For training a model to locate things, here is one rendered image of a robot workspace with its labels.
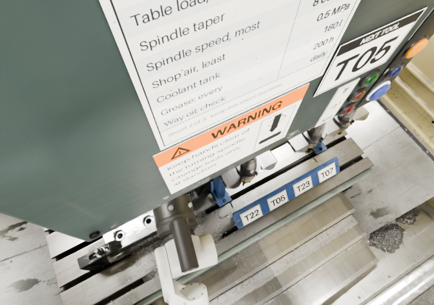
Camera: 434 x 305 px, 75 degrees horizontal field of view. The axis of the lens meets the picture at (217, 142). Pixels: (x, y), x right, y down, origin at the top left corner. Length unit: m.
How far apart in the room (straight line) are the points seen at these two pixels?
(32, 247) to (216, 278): 0.78
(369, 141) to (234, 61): 1.29
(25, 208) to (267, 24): 0.20
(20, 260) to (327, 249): 1.23
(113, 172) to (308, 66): 0.18
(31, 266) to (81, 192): 1.21
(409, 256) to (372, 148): 0.47
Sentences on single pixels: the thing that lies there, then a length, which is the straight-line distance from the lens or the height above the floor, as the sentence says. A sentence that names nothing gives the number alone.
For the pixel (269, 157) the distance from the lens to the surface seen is 0.80.
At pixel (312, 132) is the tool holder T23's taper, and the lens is 0.83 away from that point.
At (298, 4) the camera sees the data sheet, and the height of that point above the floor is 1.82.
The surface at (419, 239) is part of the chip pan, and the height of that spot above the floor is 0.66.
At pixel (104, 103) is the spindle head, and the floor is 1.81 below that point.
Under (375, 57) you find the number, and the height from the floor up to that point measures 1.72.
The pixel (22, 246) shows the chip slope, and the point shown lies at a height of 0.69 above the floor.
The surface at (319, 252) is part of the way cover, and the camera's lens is 1.27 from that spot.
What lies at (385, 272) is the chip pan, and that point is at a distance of 1.44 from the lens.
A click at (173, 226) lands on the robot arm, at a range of 0.59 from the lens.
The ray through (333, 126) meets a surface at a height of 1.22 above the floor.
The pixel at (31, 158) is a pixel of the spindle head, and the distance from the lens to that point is 0.19.
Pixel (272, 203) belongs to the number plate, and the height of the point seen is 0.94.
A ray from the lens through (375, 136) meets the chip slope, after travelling 1.46.
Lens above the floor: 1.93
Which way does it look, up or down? 63 degrees down
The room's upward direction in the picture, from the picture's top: 1 degrees clockwise
